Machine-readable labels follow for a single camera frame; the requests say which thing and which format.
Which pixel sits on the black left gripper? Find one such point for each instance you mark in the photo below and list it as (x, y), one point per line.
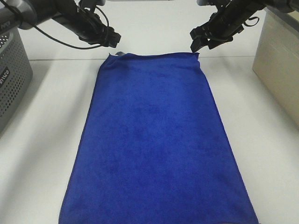
(98, 33)

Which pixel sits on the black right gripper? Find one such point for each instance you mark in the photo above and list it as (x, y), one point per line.
(215, 32)

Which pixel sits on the blue microfiber towel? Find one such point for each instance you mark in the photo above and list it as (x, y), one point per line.
(154, 149)

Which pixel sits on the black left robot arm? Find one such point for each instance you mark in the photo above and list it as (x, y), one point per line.
(79, 18)

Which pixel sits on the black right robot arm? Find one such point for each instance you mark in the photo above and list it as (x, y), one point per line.
(230, 19)

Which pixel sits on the beige storage box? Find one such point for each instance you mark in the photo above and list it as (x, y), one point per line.
(276, 61)

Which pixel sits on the grey perforated plastic basket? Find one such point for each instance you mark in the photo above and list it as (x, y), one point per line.
(15, 74)

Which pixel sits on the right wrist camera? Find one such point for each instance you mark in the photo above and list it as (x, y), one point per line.
(206, 2)

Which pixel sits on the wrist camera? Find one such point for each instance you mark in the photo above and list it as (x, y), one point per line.
(206, 2)
(91, 3)

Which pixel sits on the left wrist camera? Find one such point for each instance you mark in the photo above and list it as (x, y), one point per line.
(91, 3)

